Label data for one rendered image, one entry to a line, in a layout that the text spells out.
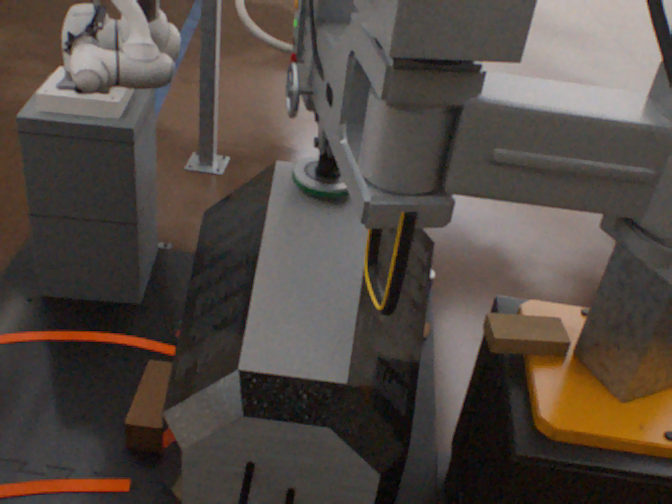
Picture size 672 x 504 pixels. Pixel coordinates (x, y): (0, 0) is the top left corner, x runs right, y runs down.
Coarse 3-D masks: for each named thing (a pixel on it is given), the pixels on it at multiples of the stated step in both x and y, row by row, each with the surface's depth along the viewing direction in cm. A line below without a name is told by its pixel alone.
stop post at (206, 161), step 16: (208, 0) 358; (208, 16) 363; (208, 32) 367; (208, 48) 372; (208, 64) 376; (208, 80) 381; (208, 96) 386; (208, 112) 391; (208, 128) 396; (208, 144) 401; (192, 160) 412; (208, 160) 407; (224, 160) 416
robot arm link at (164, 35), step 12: (144, 0) 252; (156, 0) 255; (144, 12) 256; (156, 12) 259; (120, 24) 263; (156, 24) 261; (168, 24) 270; (120, 36) 263; (156, 36) 262; (168, 36) 267; (120, 48) 264; (168, 48) 268
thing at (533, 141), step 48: (480, 96) 147; (528, 96) 150; (576, 96) 153; (624, 96) 156; (480, 144) 150; (528, 144) 150; (576, 144) 149; (624, 144) 149; (480, 192) 156; (528, 192) 156; (576, 192) 155; (624, 192) 155
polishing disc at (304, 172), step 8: (304, 160) 242; (312, 160) 243; (296, 168) 237; (304, 168) 238; (312, 168) 238; (296, 176) 234; (304, 176) 234; (312, 176) 234; (304, 184) 231; (312, 184) 230; (320, 184) 231; (328, 184) 231; (336, 184) 232; (344, 184) 233; (336, 192) 230
